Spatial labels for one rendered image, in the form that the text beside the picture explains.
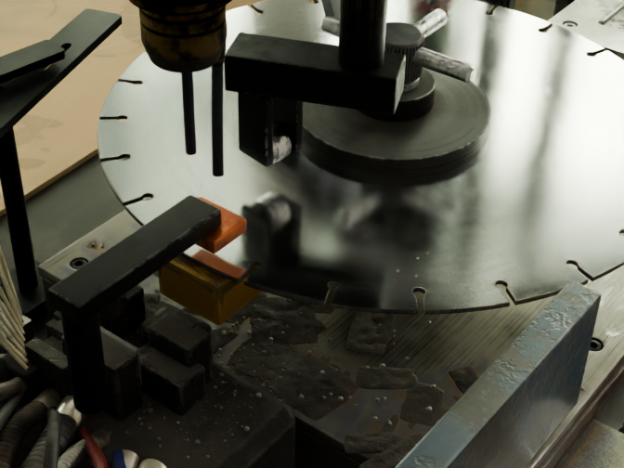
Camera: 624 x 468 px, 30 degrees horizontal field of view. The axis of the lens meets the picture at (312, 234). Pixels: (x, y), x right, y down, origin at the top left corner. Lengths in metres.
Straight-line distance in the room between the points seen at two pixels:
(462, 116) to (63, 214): 0.40
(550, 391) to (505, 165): 0.19
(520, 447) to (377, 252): 0.14
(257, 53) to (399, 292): 0.13
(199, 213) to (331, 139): 0.12
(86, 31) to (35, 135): 0.22
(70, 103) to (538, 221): 0.58
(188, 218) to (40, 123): 0.52
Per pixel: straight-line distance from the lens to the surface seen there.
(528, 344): 0.45
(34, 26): 1.21
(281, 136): 0.59
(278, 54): 0.56
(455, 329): 0.67
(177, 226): 0.53
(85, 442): 0.54
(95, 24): 0.83
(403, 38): 0.63
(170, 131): 0.65
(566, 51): 0.75
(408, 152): 0.62
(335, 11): 0.69
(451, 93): 0.67
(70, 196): 0.96
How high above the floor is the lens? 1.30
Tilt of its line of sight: 37 degrees down
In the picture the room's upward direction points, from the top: 1 degrees clockwise
